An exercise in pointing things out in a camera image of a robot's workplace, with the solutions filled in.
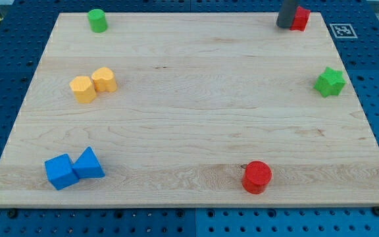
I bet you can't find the white fiducial marker tag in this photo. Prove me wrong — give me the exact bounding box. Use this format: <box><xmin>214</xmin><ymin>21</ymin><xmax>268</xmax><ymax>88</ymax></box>
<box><xmin>330</xmin><ymin>23</ymin><xmax>357</xmax><ymax>39</ymax></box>

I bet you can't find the yellow heart block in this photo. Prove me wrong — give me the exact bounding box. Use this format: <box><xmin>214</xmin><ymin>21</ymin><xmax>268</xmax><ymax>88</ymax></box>
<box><xmin>91</xmin><ymin>67</ymin><xmax>118</xmax><ymax>92</ymax></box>

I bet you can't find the black bolt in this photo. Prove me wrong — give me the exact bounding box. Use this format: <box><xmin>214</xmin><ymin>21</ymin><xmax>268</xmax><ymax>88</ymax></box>
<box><xmin>7</xmin><ymin>209</ymin><xmax>18</xmax><ymax>219</ymax></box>
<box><xmin>372</xmin><ymin>206</ymin><xmax>379</xmax><ymax>217</ymax></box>

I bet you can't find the black bolt right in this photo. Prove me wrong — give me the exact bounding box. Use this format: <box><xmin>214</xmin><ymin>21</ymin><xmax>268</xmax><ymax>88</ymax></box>
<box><xmin>372</xmin><ymin>206</ymin><xmax>379</xmax><ymax>217</ymax></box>

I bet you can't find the red cylinder block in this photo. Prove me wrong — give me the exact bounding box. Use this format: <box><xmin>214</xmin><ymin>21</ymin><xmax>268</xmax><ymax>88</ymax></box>
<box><xmin>241</xmin><ymin>161</ymin><xmax>272</xmax><ymax>194</ymax></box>

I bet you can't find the blue triangle block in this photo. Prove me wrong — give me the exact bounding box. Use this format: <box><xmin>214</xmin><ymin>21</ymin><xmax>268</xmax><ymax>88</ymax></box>
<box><xmin>72</xmin><ymin>147</ymin><xmax>105</xmax><ymax>179</ymax></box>

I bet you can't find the green star block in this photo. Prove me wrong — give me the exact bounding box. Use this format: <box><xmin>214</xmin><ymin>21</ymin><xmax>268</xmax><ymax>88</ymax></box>
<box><xmin>313</xmin><ymin>67</ymin><xmax>346</xmax><ymax>97</ymax></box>

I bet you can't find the blue cube block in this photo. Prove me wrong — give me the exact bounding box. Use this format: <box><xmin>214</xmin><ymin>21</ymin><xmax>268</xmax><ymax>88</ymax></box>
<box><xmin>44</xmin><ymin>153</ymin><xmax>79</xmax><ymax>190</ymax></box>

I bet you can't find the yellow hexagon block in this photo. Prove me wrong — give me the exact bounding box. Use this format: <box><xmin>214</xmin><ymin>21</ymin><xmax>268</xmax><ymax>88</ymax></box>
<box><xmin>69</xmin><ymin>76</ymin><xmax>97</xmax><ymax>103</ymax></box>

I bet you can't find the green cylinder block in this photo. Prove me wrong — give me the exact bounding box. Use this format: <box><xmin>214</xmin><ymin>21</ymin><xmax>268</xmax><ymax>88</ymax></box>
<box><xmin>87</xmin><ymin>9</ymin><xmax>108</xmax><ymax>33</ymax></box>

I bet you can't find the light wooden board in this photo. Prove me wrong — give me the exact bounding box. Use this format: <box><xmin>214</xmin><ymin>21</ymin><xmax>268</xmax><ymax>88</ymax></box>
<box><xmin>0</xmin><ymin>13</ymin><xmax>379</xmax><ymax>209</ymax></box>

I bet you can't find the black bolt left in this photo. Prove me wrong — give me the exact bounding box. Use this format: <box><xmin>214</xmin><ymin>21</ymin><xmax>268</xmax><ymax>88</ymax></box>
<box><xmin>7</xmin><ymin>209</ymin><xmax>18</xmax><ymax>219</ymax></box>

